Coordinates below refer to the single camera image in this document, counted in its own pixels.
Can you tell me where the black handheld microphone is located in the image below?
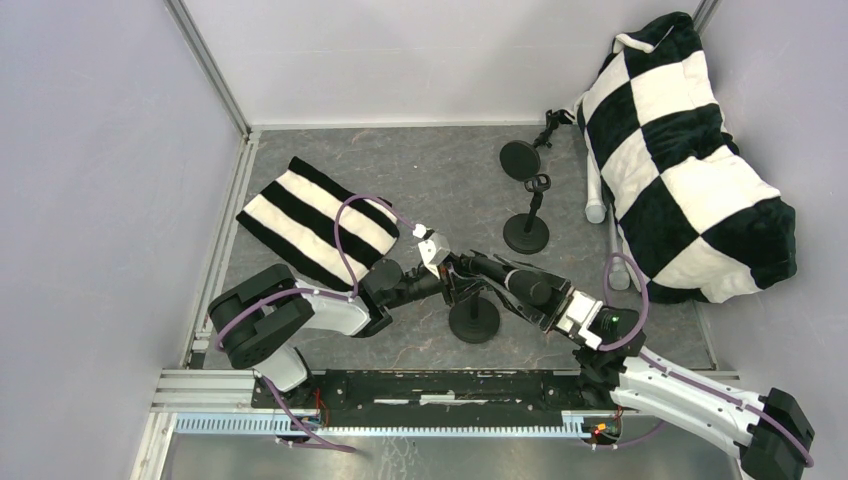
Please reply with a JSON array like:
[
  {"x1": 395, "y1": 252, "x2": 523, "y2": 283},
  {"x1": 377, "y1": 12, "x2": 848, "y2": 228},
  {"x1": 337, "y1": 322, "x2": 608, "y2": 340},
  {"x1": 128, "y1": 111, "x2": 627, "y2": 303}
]
[{"x1": 460, "y1": 256, "x2": 553, "y2": 306}]

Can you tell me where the black mic stand with clip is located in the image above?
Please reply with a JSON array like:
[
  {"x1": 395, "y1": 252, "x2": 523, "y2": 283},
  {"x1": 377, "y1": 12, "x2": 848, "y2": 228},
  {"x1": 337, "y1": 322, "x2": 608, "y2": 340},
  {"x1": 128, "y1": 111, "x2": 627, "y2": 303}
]
[{"x1": 448, "y1": 289, "x2": 501, "y2": 344}]

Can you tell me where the tipped black mic stand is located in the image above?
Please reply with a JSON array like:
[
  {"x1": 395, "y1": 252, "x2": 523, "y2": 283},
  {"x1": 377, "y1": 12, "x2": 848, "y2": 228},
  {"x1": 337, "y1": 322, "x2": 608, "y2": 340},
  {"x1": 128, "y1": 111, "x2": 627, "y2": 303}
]
[{"x1": 499, "y1": 109, "x2": 575, "y2": 181}]

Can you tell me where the grey tube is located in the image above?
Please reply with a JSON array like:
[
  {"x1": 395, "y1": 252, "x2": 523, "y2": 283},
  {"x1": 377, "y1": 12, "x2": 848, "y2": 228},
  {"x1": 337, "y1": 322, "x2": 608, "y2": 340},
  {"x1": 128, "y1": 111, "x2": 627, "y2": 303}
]
[{"x1": 607, "y1": 214, "x2": 631, "y2": 291}]

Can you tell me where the white tube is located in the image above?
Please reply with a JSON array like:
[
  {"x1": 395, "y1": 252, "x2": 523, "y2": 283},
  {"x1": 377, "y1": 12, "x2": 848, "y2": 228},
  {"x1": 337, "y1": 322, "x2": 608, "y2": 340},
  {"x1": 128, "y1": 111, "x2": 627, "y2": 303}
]
[{"x1": 584, "y1": 133, "x2": 607, "y2": 224}]

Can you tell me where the black white striped towel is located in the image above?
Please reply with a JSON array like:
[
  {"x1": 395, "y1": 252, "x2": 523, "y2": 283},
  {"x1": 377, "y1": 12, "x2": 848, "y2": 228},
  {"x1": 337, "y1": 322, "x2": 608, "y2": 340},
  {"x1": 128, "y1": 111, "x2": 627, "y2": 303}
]
[{"x1": 236, "y1": 157, "x2": 400, "y2": 292}]

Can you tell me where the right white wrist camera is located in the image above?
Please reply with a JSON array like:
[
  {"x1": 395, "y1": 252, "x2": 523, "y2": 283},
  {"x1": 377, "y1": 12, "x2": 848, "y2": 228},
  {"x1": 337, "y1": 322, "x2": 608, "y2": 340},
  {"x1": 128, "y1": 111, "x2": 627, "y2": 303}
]
[{"x1": 555, "y1": 290, "x2": 605, "y2": 348}]

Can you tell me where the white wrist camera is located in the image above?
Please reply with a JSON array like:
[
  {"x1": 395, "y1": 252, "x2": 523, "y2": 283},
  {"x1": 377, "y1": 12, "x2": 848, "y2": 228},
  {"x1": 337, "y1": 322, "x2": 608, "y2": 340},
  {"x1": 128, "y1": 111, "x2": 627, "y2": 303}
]
[
  {"x1": 555, "y1": 290, "x2": 605, "y2": 348},
  {"x1": 412, "y1": 223, "x2": 451, "y2": 278}
]

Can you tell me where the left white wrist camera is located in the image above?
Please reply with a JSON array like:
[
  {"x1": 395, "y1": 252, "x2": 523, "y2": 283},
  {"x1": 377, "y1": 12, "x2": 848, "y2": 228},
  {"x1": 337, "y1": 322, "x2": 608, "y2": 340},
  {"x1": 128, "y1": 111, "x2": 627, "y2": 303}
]
[{"x1": 412, "y1": 223, "x2": 451, "y2": 278}]

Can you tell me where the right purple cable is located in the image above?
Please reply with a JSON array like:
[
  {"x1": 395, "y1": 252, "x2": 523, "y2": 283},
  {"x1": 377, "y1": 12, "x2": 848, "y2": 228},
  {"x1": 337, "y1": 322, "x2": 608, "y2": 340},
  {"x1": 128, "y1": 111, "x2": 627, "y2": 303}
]
[{"x1": 592, "y1": 251, "x2": 815, "y2": 469}]

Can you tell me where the purple cable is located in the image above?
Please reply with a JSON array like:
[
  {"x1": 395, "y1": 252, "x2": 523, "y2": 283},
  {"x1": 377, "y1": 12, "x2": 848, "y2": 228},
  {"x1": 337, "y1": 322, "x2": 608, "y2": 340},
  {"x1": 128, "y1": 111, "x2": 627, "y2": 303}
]
[
  {"x1": 213, "y1": 194, "x2": 423, "y2": 454},
  {"x1": 592, "y1": 251, "x2": 815, "y2": 469}
]

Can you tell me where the black mic stand ring holder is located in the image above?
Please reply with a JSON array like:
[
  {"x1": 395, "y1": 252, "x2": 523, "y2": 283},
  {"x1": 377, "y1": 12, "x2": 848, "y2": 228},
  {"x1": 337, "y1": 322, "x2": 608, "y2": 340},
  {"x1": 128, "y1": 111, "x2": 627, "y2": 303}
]
[{"x1": 502, "y1": 173, "x2": 552, "y2": 256}]

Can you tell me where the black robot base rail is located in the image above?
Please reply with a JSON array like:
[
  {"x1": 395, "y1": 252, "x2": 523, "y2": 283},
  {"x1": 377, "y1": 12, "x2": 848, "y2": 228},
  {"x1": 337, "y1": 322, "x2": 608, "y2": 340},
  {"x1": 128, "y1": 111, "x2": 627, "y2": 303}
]
[{"x1": 282, "y1": 370, "x2": 619, "y2": 428}]

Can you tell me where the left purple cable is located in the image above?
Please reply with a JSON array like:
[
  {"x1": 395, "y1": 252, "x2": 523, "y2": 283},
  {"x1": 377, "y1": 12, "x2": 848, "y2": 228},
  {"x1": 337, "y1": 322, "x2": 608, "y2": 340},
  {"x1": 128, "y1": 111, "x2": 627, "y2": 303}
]
[{"x1": 213, "y1": 194, "x2": 423, "y2": 454}]

